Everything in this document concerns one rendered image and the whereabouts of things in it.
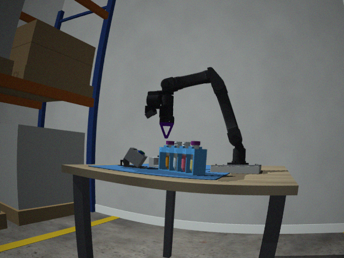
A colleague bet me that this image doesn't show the white rectangular console with lamps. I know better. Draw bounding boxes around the white rectangular console with lamps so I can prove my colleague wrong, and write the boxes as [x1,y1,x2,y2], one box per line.
[149,155,159,168]

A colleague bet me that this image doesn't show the blue work mat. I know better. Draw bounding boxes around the blue work mat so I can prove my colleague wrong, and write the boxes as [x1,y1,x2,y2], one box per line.
[89,165,230,180]

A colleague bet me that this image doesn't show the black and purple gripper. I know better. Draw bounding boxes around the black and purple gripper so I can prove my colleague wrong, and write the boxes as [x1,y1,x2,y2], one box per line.
[160,105,174,139]

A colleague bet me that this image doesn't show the grey key panel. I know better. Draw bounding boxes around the grey key panel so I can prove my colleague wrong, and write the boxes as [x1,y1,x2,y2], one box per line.
[118,148,148,169]

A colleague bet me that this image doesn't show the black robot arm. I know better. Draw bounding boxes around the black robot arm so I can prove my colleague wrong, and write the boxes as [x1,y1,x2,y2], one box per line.
[145,67,249,165]

